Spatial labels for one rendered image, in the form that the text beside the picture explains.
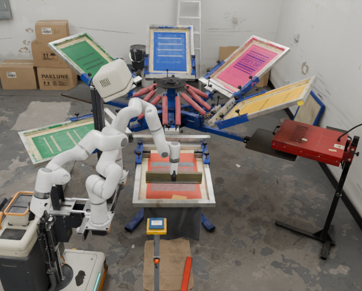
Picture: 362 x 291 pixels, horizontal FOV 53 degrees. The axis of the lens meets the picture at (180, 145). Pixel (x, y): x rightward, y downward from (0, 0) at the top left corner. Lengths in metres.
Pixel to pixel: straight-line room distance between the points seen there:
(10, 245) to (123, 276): 1.19
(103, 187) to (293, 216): 2.63
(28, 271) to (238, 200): 2.40
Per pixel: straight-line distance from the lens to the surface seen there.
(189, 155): 3.13
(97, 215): 2.17
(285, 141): 3.21
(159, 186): 2.77
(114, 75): 1.87
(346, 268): 3.84
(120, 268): 3.48
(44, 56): 6.84
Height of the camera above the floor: 2.67
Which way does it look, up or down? 32 degrees down
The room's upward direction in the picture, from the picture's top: 2 degrees clockwise
